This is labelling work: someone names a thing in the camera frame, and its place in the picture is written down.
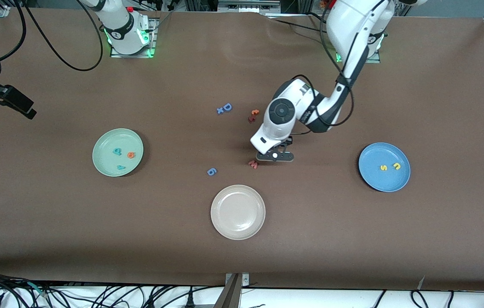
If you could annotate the aluminium camera mount post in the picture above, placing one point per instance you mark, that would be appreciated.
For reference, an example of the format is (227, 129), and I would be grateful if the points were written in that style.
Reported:
(231, 295)

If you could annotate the blue foam letter g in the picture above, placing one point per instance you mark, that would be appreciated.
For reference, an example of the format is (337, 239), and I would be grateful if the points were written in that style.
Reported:
(213, 173)

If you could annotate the pink foam letter w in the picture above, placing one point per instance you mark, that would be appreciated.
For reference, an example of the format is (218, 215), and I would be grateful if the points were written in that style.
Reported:
(253, 164)

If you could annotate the beige plate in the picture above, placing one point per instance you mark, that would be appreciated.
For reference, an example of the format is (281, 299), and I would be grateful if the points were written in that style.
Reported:
(238, 212)

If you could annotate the pale green plate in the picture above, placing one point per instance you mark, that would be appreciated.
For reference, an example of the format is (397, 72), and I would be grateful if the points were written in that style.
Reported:
(109, 162)

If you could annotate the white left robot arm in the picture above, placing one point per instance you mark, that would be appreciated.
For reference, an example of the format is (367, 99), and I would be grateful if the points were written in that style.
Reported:
(348, 25)

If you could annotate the brown table cover mat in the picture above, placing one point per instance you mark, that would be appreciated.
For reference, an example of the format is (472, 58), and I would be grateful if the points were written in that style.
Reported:
(242, 256)

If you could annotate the grey metal rack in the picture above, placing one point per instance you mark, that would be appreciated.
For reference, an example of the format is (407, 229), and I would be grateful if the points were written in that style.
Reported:
(248, 5)

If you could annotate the blue foam letter D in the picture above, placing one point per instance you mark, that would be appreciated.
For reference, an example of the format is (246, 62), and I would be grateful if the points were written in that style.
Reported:
(224, 107)

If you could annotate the small white paper tag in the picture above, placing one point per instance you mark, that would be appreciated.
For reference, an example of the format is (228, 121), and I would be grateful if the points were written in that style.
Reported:
(422, 282)

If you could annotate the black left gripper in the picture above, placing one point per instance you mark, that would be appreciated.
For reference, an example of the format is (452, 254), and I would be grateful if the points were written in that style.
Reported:
(290, 141)

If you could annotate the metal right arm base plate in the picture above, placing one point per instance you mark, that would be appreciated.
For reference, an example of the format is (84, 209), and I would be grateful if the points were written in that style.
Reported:
(152, 42)

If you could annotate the blue plate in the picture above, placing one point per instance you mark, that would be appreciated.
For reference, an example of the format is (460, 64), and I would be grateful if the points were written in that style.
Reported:
(374, 179)

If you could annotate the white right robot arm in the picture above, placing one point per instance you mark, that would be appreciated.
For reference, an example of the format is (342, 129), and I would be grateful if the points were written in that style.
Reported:
(122, 25)

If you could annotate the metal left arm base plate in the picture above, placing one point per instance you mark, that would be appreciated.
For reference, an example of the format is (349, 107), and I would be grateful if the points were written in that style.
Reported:
(374, 60)

